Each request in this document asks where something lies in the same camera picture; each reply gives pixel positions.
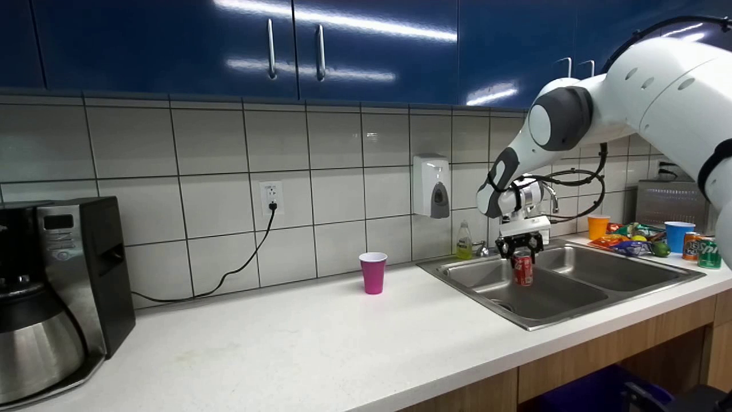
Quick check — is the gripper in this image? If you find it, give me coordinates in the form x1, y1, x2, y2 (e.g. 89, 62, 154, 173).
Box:
495, 231, 545, 266

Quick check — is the red soda can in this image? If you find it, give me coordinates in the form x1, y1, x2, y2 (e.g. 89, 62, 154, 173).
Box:
512, 250, 534, 287

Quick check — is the orange soda can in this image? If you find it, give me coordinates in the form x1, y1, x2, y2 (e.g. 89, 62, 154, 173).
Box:
682, 232, 702, 263

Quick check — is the green soda can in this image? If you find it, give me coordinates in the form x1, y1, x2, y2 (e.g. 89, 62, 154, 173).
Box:
697, 236, 723, 270

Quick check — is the yellow dish soap bottle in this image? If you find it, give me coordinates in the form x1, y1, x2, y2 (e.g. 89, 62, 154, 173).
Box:
456, 220, 474, 260

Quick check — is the chrome tap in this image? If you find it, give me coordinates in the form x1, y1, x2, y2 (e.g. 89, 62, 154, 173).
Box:
538, 179, 560, 216

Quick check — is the stainless steel double sink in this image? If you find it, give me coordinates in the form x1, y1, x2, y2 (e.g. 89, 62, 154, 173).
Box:
417, 239, 707, 332

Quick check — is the orange plastic cup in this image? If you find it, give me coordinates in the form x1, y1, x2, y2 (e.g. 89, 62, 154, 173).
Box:
587, 215, 611, 241

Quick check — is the orange snack bag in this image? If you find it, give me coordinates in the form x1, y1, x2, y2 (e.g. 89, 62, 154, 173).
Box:
588, 233, 631, 250

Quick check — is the blue snack bag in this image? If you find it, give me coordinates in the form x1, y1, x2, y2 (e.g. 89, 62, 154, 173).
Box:
611, 240, 654, 257

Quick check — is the green snack bag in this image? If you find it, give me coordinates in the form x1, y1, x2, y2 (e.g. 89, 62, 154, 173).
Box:
615, 222, 667, 241

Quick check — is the pink plastic cup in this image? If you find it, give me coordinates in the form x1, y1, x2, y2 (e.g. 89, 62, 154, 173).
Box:
359, 252, 388, 295

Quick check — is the perforated metal box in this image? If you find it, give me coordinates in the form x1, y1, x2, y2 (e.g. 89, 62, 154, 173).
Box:
635, 179, 719, 234

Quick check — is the blue bin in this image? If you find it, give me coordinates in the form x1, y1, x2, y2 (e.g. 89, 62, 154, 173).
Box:
536, 364, 675, 412

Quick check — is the blue plastic cup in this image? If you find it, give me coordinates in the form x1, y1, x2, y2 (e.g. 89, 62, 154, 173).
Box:
664, 221, 697, 255

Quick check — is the blue cabinet door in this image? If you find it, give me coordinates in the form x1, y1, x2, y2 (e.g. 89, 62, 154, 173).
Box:
0, 0, 47, 91
30, 0, 299, 101
292, 0, 460, 106
574, 0, 732, 75
457, 0, 577, 110

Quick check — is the black and steel coffee maker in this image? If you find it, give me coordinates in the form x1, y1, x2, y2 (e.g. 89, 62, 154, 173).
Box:
0, 196, 137, 410

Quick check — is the steel coffee carafe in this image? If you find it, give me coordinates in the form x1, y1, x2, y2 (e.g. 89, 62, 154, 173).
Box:
0, 282, 87, 405

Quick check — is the white wall soap dispenser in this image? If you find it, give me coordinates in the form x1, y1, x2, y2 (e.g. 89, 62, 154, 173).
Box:
412, 153, 452, 220

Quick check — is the blue wall cabinet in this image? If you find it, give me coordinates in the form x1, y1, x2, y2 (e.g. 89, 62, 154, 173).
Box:
0, 0, 732, 110

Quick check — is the black cable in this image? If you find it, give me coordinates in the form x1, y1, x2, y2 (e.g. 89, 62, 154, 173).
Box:
131, 201, 279, 303

